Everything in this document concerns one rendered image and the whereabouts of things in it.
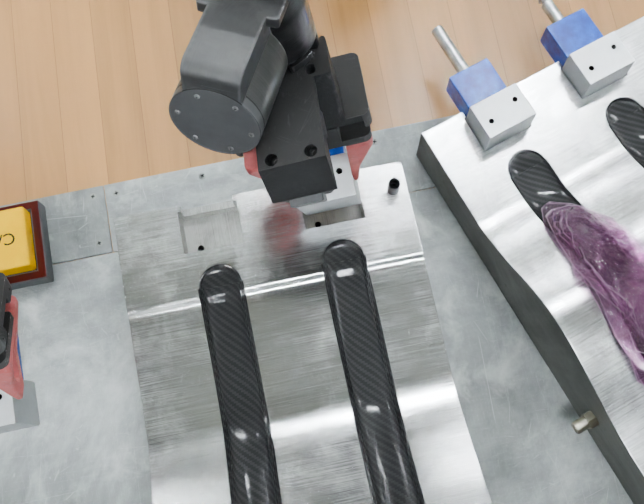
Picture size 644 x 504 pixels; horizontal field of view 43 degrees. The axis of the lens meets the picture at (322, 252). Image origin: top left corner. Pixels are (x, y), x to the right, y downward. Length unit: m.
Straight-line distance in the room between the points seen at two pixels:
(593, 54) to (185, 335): 0.45
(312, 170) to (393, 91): 0.37
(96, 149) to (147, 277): 0.20
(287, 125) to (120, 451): 0.40
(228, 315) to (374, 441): 0.16
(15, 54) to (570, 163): 0.58
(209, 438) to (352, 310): 0.16
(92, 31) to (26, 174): 0.17
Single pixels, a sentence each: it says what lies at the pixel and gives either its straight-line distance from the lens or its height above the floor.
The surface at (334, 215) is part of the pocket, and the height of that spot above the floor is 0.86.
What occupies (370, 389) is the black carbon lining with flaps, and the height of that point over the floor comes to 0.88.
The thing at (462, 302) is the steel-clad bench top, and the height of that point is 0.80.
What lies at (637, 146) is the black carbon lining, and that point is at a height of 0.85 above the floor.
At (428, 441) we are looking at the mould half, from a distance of 0.68.
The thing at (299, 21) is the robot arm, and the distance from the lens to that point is 0.54.
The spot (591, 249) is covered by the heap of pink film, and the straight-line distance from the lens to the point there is 0.73.
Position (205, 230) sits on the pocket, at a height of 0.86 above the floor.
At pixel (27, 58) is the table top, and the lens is 0.95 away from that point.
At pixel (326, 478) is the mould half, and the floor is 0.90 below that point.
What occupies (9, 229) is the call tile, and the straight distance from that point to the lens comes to 0.84.
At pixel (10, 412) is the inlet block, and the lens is 0.67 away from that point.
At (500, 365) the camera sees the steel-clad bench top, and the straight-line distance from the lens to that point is 0.80.
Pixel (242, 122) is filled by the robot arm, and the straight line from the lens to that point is 0.48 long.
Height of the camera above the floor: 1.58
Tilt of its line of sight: 75 degrees down
